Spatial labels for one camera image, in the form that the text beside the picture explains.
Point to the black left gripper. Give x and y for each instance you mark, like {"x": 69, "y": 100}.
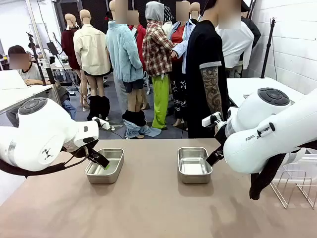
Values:
{"x": 76, "y": 151}

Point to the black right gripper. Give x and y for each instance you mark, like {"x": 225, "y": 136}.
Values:
{"x": 220, "y": 134}

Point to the steel rectangular food container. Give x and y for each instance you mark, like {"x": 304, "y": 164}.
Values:
{"x": 101, "y": 179}
{"x": 194, "y": 179}

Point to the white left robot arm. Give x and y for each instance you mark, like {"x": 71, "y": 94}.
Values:
{"x": 44, "y": 124}

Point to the tattooed right forearm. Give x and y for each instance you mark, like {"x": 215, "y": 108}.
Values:
{"x": 215, "y": 104}

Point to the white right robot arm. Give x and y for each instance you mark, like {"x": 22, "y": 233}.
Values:
{"x": 260, "y": 148}

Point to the white floor power strip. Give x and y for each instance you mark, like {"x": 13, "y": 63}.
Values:
{"x": 114, "y": 127}

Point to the black boots pair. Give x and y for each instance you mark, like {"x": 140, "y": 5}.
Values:
{"x": 99, "y": 106}

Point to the black and blue clothes pile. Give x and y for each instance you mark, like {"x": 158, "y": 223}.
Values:
{"x": 135, "y": 119}

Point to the white side table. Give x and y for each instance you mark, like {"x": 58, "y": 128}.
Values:
{"x": 247, "y": 86}

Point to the mannequin in light blue fleece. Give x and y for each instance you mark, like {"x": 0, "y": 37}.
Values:
{"x": 123, "y": 54}

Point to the mannequin in cream jacket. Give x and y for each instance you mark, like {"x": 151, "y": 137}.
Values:
{"x": 91, "y": 49}

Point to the seated person in white shirt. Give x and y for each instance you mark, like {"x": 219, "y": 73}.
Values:
{"x": 32, "y": 72}

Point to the person in black t-shirt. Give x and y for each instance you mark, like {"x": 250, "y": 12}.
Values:
{"x": 205, "y": 44}

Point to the mannequin in white shirt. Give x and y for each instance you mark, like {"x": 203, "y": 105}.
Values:
{"x": 235, "y": 44}

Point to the mannequin in maroon dress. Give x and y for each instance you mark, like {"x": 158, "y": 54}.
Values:
{"x": 69, "y": 44}

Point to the tall black light stand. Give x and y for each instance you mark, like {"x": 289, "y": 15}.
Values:
{"x": 268, "y": 49}

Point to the black tripod stand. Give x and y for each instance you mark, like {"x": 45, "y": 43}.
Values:
{"x": 37, "y": 57}

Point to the black tablet on stand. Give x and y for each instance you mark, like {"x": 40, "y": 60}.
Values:
{"x": 52, "y": 48}

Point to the mannequin in plaid shirt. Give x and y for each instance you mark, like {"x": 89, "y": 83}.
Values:
{"x": 156, "y": 49}

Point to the mannequin in blue shirt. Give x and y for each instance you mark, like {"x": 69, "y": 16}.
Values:
{"x": 179, "y": 37}

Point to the mannequin in black jacket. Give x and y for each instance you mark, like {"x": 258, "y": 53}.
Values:
{"x": 256, "y": 32}

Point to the mannequin in red jacket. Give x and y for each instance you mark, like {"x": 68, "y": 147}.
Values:
{"x": 140, "y": 34}

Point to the mannequin with patterned headscarf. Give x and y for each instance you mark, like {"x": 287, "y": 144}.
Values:
{"x": 168, "y": 27}

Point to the slanted metal pole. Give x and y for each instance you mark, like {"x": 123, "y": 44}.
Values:
{"x": 36, "y": 27}

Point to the mannequin in black clothes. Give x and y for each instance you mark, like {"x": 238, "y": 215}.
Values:
{"x": 195, "y": 10}

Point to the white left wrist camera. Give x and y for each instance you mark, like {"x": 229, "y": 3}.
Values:
{"x": 104, "y": 125}

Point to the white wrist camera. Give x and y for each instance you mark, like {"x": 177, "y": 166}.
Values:
{"x": 104, "y": 125}
{"x": 210, "y": 119}

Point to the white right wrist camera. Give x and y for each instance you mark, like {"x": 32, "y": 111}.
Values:
{"x": 210, "y": 119}

